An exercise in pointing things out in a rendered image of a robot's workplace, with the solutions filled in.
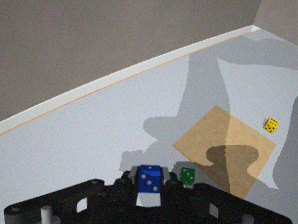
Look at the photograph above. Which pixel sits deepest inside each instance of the tan square mat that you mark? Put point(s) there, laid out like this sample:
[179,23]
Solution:
[227,150]

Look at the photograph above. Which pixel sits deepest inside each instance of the green die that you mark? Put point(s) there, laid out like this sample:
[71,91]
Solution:
[187,176]

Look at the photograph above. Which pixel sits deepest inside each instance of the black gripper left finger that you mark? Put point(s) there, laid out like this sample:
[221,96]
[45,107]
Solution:
[60,207]

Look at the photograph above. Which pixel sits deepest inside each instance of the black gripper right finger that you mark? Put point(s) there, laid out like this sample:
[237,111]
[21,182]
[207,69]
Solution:
[231,209]

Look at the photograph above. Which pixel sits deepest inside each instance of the yellow die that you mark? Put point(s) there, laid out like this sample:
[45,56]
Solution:
[271,125]

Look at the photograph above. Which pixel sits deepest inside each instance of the blue die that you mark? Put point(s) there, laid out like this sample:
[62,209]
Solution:
[149,179]

